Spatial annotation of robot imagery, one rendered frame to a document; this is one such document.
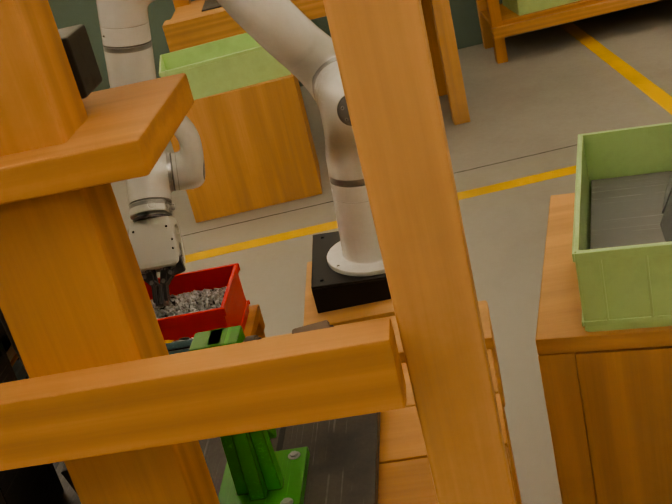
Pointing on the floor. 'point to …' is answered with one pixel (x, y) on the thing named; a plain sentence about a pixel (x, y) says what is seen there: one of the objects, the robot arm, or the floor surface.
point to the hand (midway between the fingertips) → (161, 295)
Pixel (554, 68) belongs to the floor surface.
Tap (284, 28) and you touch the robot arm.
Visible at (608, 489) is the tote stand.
